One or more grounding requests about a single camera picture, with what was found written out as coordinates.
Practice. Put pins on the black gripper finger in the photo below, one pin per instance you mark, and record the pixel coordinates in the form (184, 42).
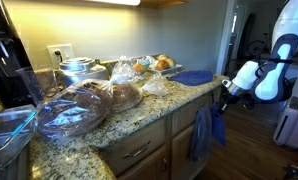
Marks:
(225, 109)
(221, 108)

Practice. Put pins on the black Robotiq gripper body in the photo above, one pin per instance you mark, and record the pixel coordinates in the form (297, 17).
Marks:
(230, 98)

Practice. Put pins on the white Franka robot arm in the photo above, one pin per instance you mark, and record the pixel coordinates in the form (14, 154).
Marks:
(282, 50)

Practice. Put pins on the dusty grey-blue towel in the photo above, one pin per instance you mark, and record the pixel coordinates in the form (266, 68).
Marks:
(199, 133)

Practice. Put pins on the wide wooden drawer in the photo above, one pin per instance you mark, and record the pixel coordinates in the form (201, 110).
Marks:
(189, 111)

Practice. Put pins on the black bicycle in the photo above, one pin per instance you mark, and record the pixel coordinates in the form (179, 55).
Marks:
(257, 46)

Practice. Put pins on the wide wooden cabinet door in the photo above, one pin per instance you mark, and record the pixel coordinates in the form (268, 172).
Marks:
(180, 156)

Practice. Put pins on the white air purifier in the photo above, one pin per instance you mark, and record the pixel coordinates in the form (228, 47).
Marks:
(290, 123)

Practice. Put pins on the white roll tray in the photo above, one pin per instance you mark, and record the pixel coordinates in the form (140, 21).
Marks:
(165, 69)

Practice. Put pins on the golden bread roll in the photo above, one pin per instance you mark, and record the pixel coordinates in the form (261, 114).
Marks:
(161, 65)
(162, 57)
(171, 62)

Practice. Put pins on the tall dark case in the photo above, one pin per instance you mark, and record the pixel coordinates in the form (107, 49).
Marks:
(247, 31)

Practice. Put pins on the clear crumpled plastic bag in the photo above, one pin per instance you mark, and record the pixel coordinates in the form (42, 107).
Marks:
(155, 86)

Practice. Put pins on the narrow wooden drawer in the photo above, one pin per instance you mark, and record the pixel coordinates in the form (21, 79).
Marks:
(135, 143)

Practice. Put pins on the black corner object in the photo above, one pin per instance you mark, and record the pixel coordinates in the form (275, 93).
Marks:
(295, 172)

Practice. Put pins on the small bagged bread loaf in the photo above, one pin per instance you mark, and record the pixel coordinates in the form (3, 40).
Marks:
(125, 95)

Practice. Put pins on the wooden upper cabinet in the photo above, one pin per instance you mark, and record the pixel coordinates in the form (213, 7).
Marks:
(162, 3)

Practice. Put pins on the large bagged dark bread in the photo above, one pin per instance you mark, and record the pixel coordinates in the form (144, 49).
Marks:
(75, 110)

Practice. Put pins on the silver white rice cooker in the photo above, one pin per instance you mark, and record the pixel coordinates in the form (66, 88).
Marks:
(80, 70)

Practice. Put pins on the under-cabinet light strip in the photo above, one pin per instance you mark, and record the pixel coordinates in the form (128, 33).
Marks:
(119, 2)

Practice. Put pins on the black power plug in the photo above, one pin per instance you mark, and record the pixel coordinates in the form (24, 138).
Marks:
(58, 56)

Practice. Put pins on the clear glass measuring pitcher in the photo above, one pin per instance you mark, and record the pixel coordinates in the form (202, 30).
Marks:
(34, 83)

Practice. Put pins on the clear plastic lidded container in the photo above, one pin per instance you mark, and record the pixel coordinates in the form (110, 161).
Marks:
(9, 136)

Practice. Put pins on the black coffee machine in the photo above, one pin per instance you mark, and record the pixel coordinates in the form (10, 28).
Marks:
(5, 60)

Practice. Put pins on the white door frame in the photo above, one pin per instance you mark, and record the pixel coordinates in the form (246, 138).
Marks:
(224, 33)

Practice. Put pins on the white wall outlet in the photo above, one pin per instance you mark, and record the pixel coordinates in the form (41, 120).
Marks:
(67, 51)

